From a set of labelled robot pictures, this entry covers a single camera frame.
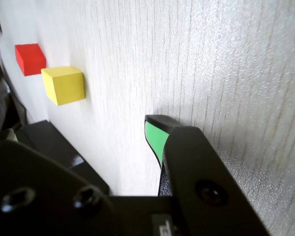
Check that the red wooden cube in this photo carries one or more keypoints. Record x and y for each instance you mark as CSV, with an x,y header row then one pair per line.
x,y
30,60

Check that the black open box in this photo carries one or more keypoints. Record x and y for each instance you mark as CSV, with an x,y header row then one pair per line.
x,y
88,177

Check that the black cardboard box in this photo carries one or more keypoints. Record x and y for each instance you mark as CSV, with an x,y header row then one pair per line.
x,y
39,142

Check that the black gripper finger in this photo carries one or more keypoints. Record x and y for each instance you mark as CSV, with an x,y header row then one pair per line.
x,y
199,167
39,184

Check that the yellow wooden cube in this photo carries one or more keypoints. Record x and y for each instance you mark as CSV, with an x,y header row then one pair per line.
x,y
66,88

